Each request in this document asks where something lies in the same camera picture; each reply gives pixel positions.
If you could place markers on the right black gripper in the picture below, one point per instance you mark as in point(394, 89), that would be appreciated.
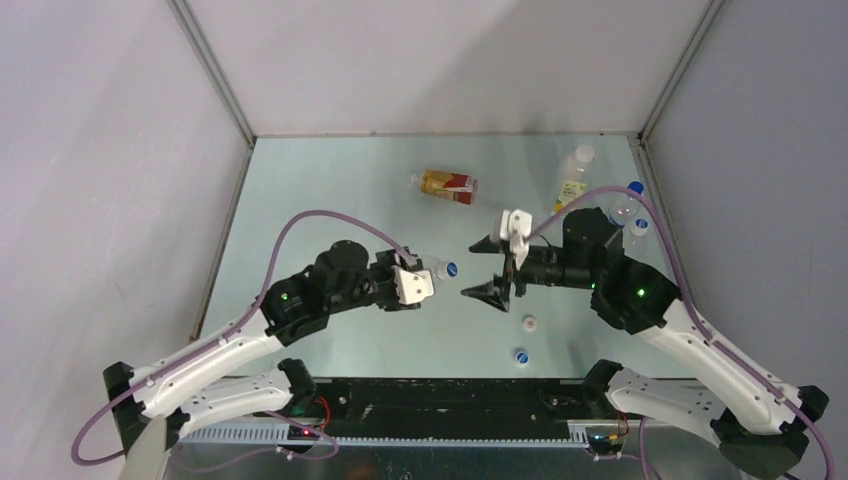
point(496, 291)

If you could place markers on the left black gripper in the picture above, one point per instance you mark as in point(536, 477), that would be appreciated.
point(386, 261)

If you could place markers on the blue white bottle cap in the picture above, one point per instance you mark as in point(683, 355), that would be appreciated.
point(446, 270)

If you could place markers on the clear crushed plastic bottle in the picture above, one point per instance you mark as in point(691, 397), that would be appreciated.
point(434, 266)

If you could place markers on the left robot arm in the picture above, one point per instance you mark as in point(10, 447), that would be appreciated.
point(192, 388)

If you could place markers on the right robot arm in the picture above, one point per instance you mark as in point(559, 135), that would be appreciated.
point(760, 424)

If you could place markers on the orange red label bottle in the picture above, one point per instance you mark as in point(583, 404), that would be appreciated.
point(456, 187)

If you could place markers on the clear bottle yellow label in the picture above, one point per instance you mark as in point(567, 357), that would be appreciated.
point(572, 177)

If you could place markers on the blue label water bottle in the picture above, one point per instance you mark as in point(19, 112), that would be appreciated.
point(626, 206)

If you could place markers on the clear bottle white cap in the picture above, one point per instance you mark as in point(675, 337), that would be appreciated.
point(635, 237)

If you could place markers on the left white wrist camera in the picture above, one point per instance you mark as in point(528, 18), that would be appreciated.
point(413, 287)

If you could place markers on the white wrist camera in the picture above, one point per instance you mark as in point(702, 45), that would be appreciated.
point(513, 227)
point(413, 287)

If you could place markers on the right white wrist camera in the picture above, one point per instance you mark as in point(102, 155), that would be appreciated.
point(513, 227)

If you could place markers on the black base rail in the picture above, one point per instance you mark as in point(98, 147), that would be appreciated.
point(450, 409)

